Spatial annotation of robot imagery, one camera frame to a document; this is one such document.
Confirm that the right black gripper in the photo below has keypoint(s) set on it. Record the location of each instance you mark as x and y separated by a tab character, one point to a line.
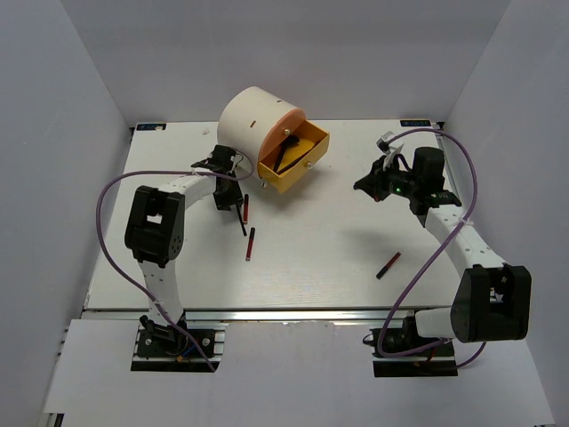
367	183

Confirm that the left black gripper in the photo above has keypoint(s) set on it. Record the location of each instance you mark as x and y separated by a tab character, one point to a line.
235	197

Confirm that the thin black liner brush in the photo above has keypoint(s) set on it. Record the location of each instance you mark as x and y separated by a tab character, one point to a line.
241	220

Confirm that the yellow drawer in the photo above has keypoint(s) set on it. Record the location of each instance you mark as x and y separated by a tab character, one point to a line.
318	144

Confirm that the orange top drawer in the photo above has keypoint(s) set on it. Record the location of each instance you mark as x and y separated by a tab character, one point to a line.
276	134

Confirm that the black small makeup brush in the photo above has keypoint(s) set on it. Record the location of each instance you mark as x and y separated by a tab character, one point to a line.
291	165

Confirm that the black fan makeup brush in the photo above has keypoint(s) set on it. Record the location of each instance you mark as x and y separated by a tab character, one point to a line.
295	142

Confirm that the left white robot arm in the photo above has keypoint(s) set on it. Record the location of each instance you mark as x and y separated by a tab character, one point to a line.
155	231

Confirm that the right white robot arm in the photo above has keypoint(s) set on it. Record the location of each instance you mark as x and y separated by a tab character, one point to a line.
492	302

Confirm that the red lip gloss centre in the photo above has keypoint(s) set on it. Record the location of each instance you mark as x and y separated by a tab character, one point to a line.
245	209

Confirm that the red lip gloss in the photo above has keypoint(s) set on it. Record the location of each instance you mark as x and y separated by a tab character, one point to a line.
248	253
245	209
383	271

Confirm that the red lip gloss lower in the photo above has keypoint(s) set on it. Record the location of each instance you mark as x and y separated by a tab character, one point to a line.
248	253

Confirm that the blue label right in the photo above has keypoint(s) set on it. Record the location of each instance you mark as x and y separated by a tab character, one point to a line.
413	123

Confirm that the blue label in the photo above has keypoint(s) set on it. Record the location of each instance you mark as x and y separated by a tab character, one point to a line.
150	127
413	123

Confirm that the white cylindrical drawer organizer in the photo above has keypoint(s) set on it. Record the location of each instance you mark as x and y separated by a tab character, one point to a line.
246	120

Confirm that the red lip gloss right front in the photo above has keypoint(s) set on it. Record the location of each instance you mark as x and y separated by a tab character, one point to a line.
383	271

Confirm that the blue label left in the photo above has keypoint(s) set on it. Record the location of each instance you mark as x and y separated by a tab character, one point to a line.
150	127

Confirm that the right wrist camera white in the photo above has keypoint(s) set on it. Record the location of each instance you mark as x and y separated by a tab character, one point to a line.
390	146

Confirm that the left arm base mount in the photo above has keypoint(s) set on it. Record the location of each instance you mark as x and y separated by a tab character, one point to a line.
162	349

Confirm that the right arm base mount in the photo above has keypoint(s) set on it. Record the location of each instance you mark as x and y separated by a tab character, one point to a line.
403	337

